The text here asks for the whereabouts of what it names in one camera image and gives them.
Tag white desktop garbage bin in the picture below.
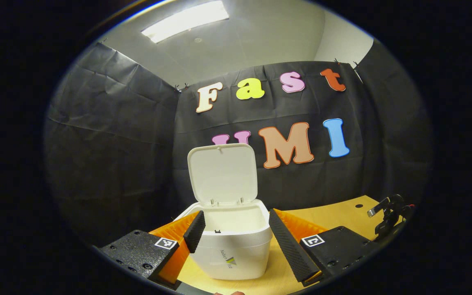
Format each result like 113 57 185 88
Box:
174 143 273 281

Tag ceiling light panel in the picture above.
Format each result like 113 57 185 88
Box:
141 0 230 44

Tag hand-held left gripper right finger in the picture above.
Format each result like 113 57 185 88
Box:
269 208 380 287

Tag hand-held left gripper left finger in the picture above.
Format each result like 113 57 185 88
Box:
93 210 206 289

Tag wooden desktop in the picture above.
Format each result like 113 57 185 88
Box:
177 195 404 295

